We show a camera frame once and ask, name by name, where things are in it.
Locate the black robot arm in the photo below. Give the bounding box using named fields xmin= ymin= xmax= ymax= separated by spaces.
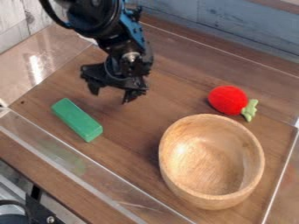
xmin=39 ymin=0 xmax=155 ymax=103

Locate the brown wooden bowl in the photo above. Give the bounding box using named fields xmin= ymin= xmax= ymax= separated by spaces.
xmin=159 ymin=114 xmax=266 ymax=210

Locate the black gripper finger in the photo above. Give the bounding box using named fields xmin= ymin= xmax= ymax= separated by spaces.
xmin=88 ymin=80 xmax=107 ymax=95
xmin=123 ymin=89 xmax=147 ymax=104

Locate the clear acrylic front barrier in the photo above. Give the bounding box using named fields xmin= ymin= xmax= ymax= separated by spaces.
xmin=0 ymin=108 xmax=193 ymax=224

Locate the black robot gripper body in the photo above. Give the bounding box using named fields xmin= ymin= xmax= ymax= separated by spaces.
xmin=80 ymin=58 xmax=151 ymax=91

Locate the red plush strawberry toy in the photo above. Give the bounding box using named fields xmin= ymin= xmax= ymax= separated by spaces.
xmin=208 ymin=86 xmax=259 ymax=123

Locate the green rectangular block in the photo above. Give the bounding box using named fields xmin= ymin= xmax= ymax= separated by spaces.
xmin=51 ymin=98 xmax=104 ymax=143

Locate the black device lower left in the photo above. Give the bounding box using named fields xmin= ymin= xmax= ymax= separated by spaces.
xmin=0 ymin=195 xmax=65 ymax=224

